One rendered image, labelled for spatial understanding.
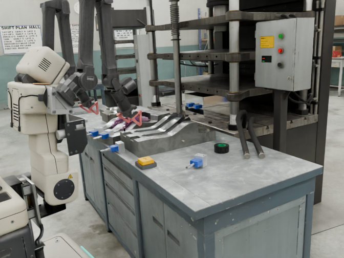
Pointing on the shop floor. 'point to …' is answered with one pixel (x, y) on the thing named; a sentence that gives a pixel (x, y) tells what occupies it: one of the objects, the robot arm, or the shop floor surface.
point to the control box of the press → (283, 65)
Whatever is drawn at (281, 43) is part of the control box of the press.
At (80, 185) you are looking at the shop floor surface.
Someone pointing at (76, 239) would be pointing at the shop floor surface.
